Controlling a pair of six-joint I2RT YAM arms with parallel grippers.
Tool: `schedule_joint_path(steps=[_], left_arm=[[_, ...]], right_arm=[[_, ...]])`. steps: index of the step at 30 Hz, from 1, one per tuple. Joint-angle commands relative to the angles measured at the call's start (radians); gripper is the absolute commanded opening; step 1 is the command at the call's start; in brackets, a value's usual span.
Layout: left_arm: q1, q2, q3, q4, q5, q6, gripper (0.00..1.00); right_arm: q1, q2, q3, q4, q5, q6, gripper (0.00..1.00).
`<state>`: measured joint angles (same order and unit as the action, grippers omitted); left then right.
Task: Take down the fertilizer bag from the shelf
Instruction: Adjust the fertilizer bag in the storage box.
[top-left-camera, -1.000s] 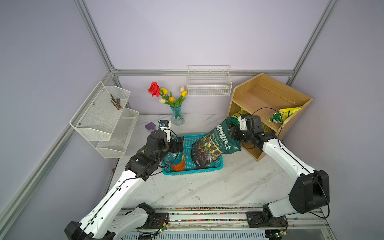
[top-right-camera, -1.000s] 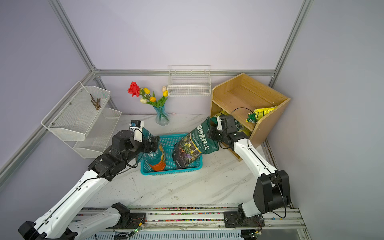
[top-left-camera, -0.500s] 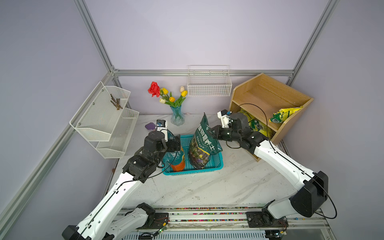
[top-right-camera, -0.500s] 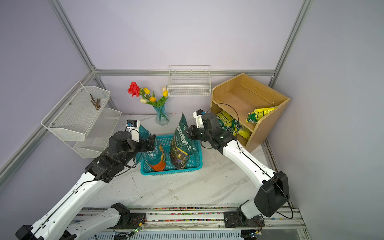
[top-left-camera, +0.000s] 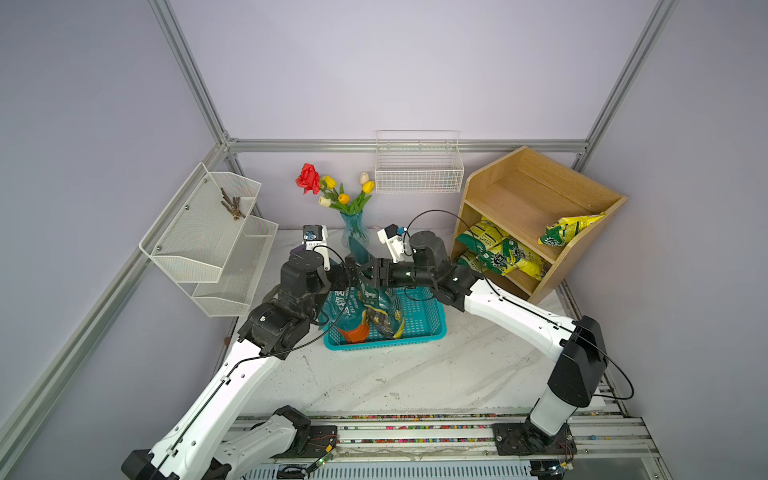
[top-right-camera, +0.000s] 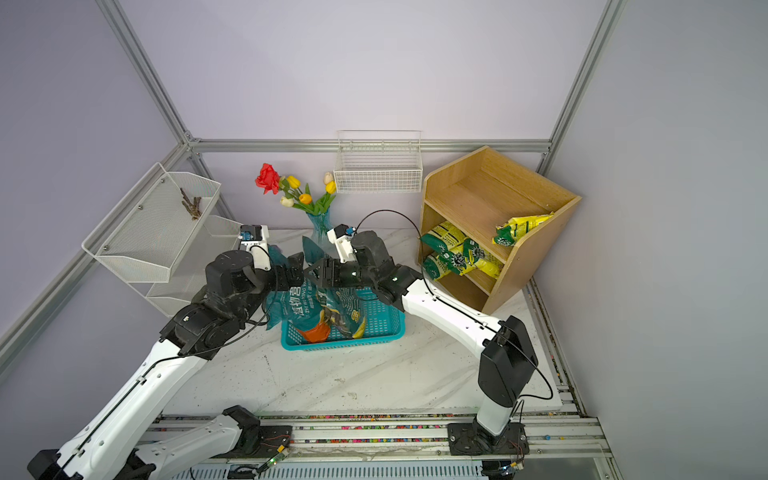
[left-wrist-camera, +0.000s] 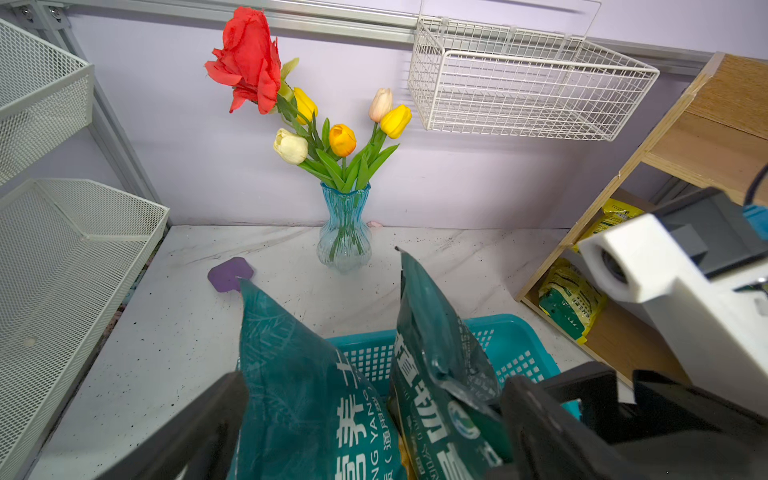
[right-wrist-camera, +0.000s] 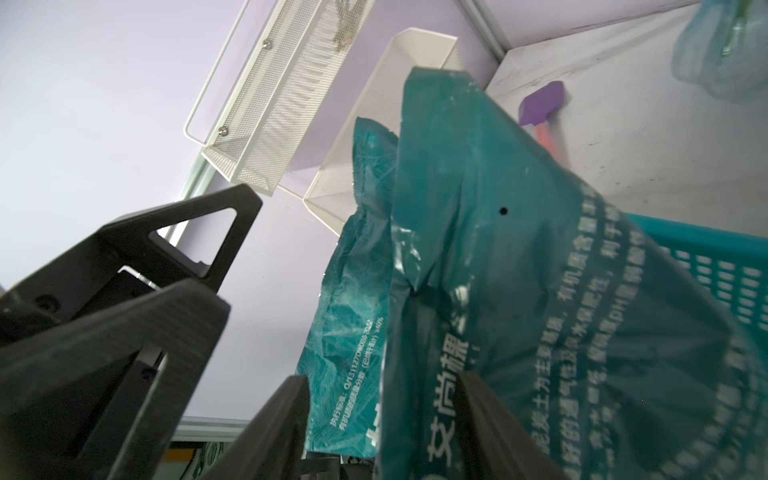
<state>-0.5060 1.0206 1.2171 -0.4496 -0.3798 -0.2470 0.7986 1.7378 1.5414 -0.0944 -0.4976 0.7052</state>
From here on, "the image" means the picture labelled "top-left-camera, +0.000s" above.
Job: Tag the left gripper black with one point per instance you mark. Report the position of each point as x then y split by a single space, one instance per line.
341 278

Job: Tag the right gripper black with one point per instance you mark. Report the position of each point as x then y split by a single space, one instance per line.
379 266

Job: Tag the teal orange soil bag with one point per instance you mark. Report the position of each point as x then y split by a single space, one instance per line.
343 319

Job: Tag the large dark green soil bag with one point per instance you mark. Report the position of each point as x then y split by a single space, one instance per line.
382 307

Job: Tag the yellow green fertilizer bag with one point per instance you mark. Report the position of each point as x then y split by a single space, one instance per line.
511 255
482 236

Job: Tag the yellow green bag top shelf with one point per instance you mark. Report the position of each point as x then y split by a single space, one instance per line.
566 229

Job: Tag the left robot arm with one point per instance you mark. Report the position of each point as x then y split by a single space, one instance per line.
196 447

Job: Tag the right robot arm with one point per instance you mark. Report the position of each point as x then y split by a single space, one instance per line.
576 347

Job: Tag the wooden shelf unit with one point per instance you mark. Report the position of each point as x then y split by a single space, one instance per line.
523 193

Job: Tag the blue glass vase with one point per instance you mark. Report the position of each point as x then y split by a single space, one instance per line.
354 230

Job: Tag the teal plastic basket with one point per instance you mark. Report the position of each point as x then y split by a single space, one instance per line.
424 320

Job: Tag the artificial flower bouquet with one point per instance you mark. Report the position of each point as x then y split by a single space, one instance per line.
333 194

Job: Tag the white mesh two-tier rack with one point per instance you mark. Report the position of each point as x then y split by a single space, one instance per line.
215 260

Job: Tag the brown twigs in rack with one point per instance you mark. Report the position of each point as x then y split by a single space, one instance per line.
232 205

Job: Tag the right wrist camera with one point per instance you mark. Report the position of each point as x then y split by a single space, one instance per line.
391 236

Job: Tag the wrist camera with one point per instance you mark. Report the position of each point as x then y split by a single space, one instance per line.
391 236
315 239

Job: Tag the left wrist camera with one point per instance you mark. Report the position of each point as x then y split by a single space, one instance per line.
315 239

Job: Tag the white wire wall basket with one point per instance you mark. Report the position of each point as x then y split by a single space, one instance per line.
418 161

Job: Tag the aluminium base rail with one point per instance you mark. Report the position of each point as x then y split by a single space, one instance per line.
594 445

